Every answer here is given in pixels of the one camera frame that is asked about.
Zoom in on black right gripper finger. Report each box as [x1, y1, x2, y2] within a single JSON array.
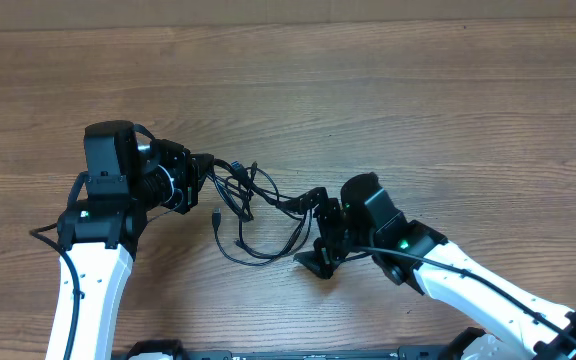
[[293, 248, 341, 280], [277, 187, 328, 213]]

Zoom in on black USB cable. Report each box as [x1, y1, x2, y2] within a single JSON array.
[[206, 157, 319, 268]]

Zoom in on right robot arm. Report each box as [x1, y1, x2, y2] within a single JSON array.
[[279, 173, 576, 359]]

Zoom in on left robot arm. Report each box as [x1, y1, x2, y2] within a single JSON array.
[[46, 120, 214, 359]]

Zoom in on right camera black cable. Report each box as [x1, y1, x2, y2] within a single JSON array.
[[342, 244, 576, 360]]

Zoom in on camera black cable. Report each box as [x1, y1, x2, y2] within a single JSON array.
[[342, 244, 576, 360], [28, 122, 157, 360]]

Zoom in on left camera black cable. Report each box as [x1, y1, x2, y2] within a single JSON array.
[[28, 122, 157, 360]]

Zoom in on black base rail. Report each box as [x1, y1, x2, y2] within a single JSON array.
[[111, 327, 485, 360]]

